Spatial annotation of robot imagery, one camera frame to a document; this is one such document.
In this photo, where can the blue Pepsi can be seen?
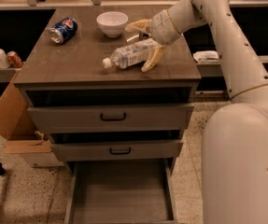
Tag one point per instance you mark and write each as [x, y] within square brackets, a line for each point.
[63, 30]

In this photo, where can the clear plastic water bottle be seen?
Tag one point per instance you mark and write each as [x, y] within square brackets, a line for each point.
[130, 55]

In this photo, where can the grey shelf rail right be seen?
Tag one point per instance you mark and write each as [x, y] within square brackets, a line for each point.
[214, 70]

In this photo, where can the brown cardboard box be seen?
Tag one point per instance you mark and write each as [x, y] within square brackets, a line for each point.
[22, 136]

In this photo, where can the red soda can right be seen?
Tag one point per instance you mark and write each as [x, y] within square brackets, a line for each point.
[15, 59]

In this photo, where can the grey drawer cabinet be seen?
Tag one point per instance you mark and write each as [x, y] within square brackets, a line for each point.
[72, 74]

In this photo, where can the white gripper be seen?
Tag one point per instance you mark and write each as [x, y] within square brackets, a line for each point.
[163, 27]

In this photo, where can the middle grey drawer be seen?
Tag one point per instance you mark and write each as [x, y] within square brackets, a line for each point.
[117, 150]

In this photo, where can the green soda can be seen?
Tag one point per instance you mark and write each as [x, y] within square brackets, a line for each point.
[144, 36]

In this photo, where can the bottom grey drawer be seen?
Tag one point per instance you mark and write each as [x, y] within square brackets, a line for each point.
[121, 192]

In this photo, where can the folded white cloth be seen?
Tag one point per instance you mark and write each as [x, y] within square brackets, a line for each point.
[206, 56]

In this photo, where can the top grey drawer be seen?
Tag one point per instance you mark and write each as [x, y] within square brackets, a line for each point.
[110, 118]

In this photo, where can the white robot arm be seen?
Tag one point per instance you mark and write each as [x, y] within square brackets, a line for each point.
[235, 139]

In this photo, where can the grey drawer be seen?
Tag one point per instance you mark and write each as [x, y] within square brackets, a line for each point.
[121, 192]
[117, 150]
[110, 118]

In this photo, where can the white ceramic bowl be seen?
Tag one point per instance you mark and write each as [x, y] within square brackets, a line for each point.
[112, 23]

